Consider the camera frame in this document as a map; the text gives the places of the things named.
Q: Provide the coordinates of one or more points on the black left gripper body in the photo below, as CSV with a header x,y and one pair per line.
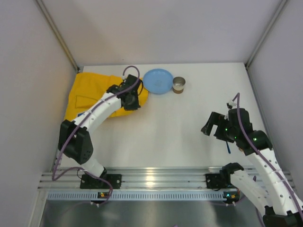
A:
x,y
132,83

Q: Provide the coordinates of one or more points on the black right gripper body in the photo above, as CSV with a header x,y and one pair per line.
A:
x,y
218,130

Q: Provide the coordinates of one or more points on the light blue plastic plate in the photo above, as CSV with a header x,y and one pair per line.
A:
x,y
158,81

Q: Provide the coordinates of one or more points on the yellow printed cloth mat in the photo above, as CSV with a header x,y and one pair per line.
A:
x,y
86,90

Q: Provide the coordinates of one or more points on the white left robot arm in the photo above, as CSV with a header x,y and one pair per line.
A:
x,y
75,135

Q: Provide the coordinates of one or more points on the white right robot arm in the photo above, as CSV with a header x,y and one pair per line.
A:
x,y
276,202

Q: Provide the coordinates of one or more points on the blue metal fork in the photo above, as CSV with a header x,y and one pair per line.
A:
x,y
228,147

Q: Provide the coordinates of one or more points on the steel cup with brown base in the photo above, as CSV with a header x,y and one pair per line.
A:
x,y
178,85

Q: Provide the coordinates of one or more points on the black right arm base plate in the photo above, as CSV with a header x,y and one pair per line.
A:
x,y
218,181

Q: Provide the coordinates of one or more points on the aluminium table edge rail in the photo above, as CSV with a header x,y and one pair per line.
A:
x,y
139,179

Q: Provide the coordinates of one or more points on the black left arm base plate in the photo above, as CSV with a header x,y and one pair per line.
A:
x,y
88,182

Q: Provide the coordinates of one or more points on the perforated metal cable tray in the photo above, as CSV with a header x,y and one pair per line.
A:
x,y
145,196

